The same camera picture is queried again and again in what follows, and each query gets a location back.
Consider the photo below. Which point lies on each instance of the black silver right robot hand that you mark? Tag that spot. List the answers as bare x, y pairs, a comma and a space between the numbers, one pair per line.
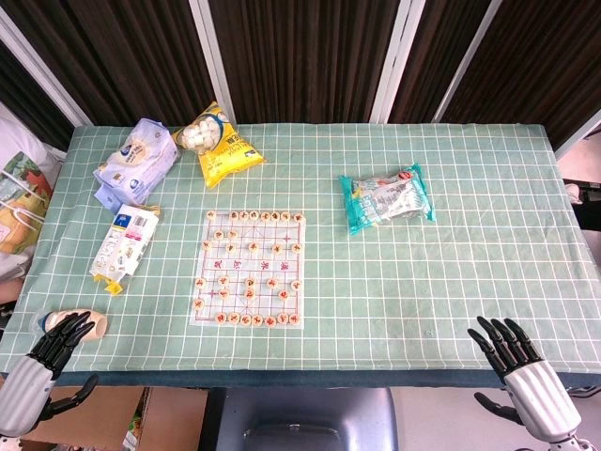
540, 394

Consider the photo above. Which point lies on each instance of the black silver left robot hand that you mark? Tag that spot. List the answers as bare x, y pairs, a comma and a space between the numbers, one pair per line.
23, 390

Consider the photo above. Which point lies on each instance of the wooden chess piece red character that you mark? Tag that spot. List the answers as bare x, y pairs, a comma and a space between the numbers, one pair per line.
198, 304
223, 280
256, 321
250, 282
270, 321
295, 319
284, 294
244, 320
200, 282
272, 282
283, 320
249, 294
224, 294
296, 284
220, 318
232, 319

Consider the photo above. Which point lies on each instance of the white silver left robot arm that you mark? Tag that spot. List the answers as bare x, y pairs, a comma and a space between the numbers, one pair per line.
7, 445

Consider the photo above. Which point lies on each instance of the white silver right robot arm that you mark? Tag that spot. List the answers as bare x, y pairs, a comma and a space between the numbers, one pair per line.
563, 446

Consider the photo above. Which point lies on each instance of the small beige drink bottle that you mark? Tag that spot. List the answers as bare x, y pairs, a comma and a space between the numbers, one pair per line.
99, 326

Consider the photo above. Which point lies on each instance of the green printed package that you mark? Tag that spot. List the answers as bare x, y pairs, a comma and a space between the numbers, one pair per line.
136, 423

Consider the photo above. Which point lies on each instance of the brown cardboard box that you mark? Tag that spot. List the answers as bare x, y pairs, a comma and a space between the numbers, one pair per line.
174, 418

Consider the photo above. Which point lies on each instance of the green checked tablecloth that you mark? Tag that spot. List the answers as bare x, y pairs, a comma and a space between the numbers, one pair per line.
422, 291

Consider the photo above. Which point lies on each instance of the white yellow-edged food package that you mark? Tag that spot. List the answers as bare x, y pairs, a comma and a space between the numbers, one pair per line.
124, 244

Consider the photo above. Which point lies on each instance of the white printed shopping bag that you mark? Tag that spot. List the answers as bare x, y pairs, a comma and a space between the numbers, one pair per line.
23, 188

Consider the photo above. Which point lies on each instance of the teal silver snack bag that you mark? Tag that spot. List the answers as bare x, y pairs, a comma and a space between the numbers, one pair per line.
389, 197

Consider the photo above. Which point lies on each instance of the lilac tissue pack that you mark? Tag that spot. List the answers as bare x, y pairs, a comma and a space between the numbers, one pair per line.
136, 160

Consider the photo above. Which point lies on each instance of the translucent Chinese chess board sheet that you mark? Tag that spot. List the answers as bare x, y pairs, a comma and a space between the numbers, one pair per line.
263, 265

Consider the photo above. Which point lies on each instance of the brown pleated partition panel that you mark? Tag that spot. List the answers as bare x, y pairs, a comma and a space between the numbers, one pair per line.
540, 61
434, 61
23, 103
131, 56
305, 61

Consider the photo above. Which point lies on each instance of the yellow snack bag white balls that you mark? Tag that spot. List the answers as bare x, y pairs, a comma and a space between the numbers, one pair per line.
225, 157

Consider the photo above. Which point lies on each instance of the white partition frame post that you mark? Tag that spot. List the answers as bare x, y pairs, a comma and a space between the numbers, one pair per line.
580, 136
468, 61
213, 61
398, 61
42, 73

